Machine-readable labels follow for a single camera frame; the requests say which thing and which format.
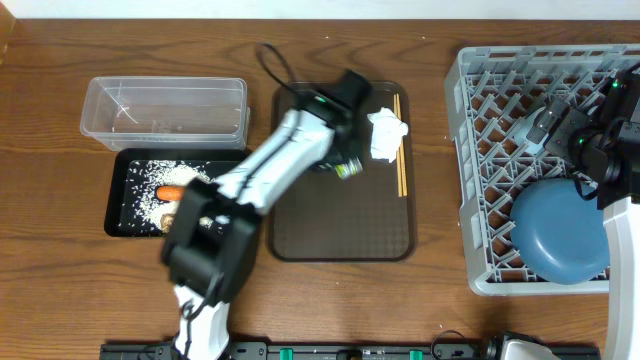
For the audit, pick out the dark blue plate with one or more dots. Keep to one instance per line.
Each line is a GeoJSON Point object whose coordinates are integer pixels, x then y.
{"type": "Point", "coordinates": [559, 236]}

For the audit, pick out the green snack wrapper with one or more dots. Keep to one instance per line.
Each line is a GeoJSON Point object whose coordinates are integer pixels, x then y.
{"type": "Point", "coordinates": [345, 170]}

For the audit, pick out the white tissue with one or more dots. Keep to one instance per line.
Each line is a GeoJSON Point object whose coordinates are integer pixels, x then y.
{"type": "Point", "coordinates": [387, 134]}

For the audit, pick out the black tray bin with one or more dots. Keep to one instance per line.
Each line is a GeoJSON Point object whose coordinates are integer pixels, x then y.
{"type": "Point", "coordinates": [226, 160]}

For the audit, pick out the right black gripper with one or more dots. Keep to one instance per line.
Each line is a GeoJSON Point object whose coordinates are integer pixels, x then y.
{"type": "Point", "coordinates": [571, 121]}

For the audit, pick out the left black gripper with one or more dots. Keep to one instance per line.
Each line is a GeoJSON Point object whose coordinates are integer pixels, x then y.
{"type": "Point", "coordinates": [355, 130]}

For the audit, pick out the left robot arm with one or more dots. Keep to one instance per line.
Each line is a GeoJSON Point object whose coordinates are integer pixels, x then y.
{"type": "Point", "coordinates": [211, 245]}

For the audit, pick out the clear plastic bin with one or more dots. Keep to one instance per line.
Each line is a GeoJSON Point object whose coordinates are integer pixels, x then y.
{"type": "Point", "coordinates": [167, 112]}

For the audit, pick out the grey dishwasher rack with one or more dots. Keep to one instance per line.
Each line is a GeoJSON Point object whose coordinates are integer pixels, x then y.
{"type": "Point", "coordinates": [489, 91]}

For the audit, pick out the orange carrot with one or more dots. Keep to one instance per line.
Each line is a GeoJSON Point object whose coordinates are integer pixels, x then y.
{"type": "Point", "coordinates": [170, 193]}

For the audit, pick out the brown mushroom piece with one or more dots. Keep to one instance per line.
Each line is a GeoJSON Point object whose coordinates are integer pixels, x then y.
{"type": "Point", "coordinates": [166, 222]}

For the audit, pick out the light blue cup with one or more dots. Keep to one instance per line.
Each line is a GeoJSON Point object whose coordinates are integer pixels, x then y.
{"type": "Point", "coordinates": [522, 129]}

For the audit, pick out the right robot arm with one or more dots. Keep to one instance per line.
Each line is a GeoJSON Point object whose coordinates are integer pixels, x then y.
{"type": "Point", "coordinates": [602, 146]}

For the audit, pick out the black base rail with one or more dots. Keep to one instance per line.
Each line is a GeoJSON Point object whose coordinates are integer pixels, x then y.
{"type": "Point", "coordinates": [445, 347]}

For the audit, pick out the white rice pile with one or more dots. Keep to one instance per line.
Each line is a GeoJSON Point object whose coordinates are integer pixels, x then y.
{"type": "Point", "coordinates": [141, 209]}

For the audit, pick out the brown serving tray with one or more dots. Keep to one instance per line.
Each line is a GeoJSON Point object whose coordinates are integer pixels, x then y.
{"type": "Point", "coordinates": [369, 217]}

